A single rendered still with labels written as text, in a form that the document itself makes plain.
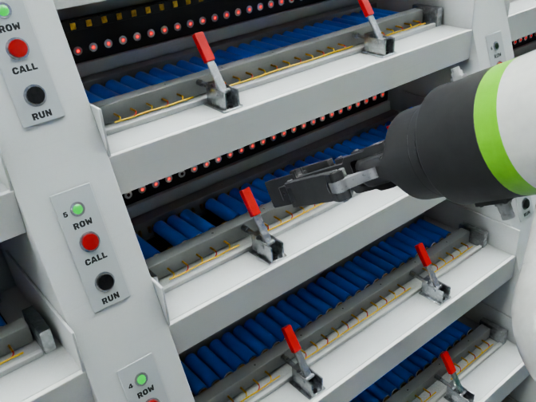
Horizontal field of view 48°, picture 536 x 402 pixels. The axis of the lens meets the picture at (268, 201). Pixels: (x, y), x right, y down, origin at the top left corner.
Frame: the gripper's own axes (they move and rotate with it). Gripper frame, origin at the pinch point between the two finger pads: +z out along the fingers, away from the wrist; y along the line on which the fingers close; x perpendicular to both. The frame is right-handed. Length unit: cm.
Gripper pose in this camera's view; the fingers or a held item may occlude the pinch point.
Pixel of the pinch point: (301, 183)
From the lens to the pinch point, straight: 63.0
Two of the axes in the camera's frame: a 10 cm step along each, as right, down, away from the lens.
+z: -5.2, 1.2, 8.5
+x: -3.7, -9.2, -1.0
